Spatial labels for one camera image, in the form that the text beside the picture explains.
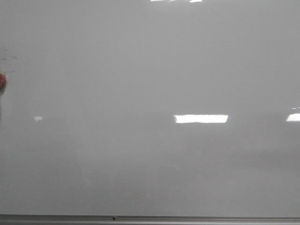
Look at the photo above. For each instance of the white whiteboard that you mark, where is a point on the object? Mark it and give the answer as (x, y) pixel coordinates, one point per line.
(150, 112)

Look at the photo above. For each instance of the red round magnet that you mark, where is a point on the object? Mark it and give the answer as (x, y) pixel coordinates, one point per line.
(3, 83)

